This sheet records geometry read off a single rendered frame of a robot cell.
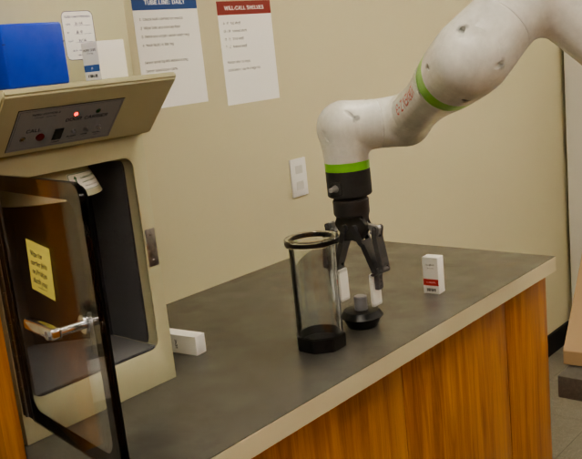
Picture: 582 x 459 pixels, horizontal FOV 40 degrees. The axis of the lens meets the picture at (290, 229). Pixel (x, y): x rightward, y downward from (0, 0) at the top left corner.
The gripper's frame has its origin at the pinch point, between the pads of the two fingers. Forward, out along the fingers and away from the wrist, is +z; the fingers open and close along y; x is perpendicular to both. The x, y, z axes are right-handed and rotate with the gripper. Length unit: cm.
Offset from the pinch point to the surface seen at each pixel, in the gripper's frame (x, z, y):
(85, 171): -49, -35, -19
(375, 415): -13.5, 20.3, 11.5
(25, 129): -65, -44, -9
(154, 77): -43, -49, -4
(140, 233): -40.4, -21.2, -18.1
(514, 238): 186, 39, -58
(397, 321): 4.7, 7.8, 5.7
